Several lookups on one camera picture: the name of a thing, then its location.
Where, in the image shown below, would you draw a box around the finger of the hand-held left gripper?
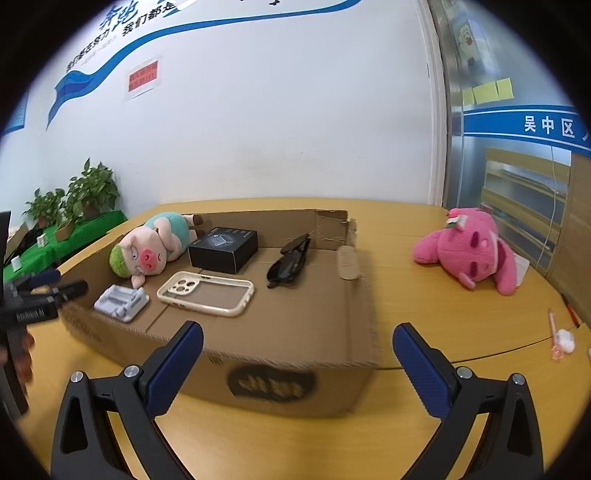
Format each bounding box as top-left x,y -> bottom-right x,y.
14,279 -> 89,320
14,269 -> 62,292

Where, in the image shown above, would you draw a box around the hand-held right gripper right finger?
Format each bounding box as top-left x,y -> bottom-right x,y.
392,322 -> 546,480

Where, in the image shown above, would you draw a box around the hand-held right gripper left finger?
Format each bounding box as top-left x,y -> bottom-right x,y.
51,320 -> 204,480

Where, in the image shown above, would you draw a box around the white plastic phone stand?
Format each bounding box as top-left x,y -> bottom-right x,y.
93,284 -> 150,323

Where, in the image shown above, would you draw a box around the brown cardboard box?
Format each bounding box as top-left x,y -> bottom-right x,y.
58,208 -> 382,418

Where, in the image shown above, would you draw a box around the black product box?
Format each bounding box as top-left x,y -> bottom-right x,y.
188,226 -> 258,274

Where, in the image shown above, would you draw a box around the wooden desktop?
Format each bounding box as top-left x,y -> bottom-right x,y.
28,198 -> 591,480

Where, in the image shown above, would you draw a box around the person's left hand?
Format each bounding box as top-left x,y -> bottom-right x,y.
16,333 -> 36,385

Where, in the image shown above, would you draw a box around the green table cloth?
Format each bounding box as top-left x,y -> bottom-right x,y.
2,210 -> 128,283

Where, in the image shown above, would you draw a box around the small potted plant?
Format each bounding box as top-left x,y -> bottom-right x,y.
23,187 -> 66,228

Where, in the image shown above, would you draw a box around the beige clear phone case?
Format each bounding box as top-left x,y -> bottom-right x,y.
157,271 -> 256,318

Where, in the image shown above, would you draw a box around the green-haired pig plush toy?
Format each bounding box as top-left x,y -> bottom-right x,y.
109,211 -> 205,289

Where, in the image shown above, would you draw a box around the large potted plant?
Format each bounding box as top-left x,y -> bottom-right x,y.
55,157 -> 119,241

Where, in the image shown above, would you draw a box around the pink plush toy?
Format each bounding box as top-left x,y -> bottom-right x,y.
412,208 -> 518,296

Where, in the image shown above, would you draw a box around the pink pen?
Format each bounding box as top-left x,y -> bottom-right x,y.
548,308 -> 562,361

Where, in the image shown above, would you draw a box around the white paper sheet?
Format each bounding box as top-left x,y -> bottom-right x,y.
510,253 -> 531,284

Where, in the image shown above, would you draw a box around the black sunglasses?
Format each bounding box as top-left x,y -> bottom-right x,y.
267,234 -> 312,290

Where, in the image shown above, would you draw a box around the red pen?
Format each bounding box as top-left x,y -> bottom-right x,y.
562,295 -> 581,328

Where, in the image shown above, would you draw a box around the brown cardboard panel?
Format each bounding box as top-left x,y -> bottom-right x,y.
551,150 -> 591,319

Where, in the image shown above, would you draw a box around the blue window banner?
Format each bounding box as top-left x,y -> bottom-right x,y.
463,105 -> 591,156

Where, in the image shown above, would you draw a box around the cartoon window poster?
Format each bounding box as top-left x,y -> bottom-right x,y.
455,21 -> 486,71

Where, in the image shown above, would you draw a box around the blue framed wall poster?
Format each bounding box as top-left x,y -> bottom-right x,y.
4,91 -> 29,133

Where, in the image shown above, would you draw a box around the white hanging cable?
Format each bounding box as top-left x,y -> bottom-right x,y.
538,143 -> 560,269

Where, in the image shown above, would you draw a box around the red wall sign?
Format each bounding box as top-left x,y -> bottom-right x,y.
124,59 -> 160,101

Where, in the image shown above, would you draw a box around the blue wave wall decal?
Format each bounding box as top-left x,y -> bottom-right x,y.
46,0 -> 352,131

